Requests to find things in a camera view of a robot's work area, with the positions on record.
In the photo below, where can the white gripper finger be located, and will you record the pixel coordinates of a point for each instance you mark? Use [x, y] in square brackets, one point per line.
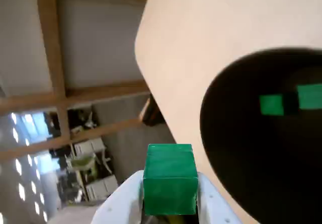
[118, 206]
[216, 209]

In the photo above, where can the green cube block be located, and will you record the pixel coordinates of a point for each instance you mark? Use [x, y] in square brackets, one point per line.
[271, 105]
[171, 183]
[310, 96]

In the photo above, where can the black round pot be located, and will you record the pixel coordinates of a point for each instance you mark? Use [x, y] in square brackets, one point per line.
[239, 146]

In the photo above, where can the light green chair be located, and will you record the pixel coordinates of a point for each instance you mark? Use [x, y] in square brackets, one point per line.
[81, 163]

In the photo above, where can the dark table leg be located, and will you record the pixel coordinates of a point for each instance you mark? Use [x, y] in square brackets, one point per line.
[151, 113]

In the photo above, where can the wooden frame partition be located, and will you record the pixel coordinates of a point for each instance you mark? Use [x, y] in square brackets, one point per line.
[47, 32]

